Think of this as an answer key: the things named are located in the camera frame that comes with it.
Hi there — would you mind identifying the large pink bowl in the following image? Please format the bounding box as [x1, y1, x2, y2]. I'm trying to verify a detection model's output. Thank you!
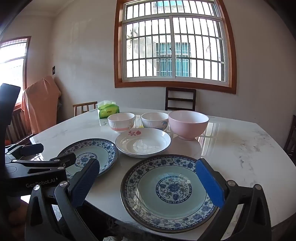
[168, 110, 210, 141]

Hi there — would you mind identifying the large barred window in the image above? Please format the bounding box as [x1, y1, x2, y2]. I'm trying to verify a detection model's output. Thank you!
[114, 0, 237, 94]

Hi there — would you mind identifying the small barred window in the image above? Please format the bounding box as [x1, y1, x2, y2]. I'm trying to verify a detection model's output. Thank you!
[0, 36, 31, 93]

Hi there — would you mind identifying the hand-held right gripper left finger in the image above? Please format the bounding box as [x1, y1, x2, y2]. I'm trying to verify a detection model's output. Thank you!
[24, 159, 100, 241]

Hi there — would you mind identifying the white plate with red flower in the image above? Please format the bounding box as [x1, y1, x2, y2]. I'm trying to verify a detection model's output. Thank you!
[115, 128, 172, 159]

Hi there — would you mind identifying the white bowl with pink base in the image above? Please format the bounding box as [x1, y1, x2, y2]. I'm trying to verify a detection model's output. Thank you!
[107, 112, 135, 134]

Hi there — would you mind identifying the white bowl with blue base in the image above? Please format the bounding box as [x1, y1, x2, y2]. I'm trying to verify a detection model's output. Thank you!
[141, 112, 169, 131]

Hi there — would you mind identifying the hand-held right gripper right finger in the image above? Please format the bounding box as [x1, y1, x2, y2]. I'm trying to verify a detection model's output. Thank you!
[195, 158, 272, 241]

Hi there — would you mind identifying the black-rimmed flower plate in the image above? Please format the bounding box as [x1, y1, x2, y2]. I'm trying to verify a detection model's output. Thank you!
[120, 154, 221, 233]

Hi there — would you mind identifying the orange cloth cover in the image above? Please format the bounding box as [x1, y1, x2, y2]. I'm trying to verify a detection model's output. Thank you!
[21, 75, 62, 135]

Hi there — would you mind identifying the green tissue pack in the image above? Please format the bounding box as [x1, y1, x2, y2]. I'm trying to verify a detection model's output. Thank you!
[97, 100, 121, 119]

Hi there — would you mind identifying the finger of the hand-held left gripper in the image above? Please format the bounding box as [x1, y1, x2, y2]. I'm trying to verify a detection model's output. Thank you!
[13, 152, 77, 174]
[5, 143, 44, 161]

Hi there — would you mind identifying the light wooden chair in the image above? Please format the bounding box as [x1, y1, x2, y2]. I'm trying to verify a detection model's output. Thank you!
[73, 101, 98, 117]

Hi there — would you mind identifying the dark wooden chair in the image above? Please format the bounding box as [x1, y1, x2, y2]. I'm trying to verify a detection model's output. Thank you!
[165, 87, 196, 112]

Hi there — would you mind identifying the blue floral plate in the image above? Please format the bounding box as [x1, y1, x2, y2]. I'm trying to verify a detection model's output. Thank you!
[57, 138, 119, 178]

